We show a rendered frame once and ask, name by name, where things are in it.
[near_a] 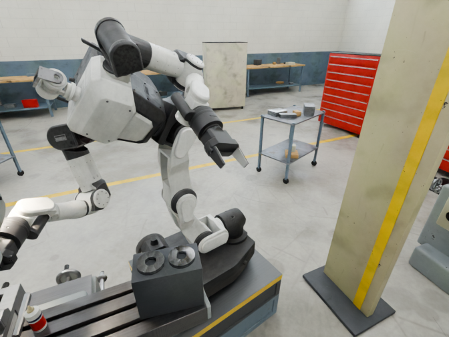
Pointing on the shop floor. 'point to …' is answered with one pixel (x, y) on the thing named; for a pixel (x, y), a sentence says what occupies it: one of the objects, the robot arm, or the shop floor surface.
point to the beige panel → (389, 164)
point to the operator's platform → (241, 301)
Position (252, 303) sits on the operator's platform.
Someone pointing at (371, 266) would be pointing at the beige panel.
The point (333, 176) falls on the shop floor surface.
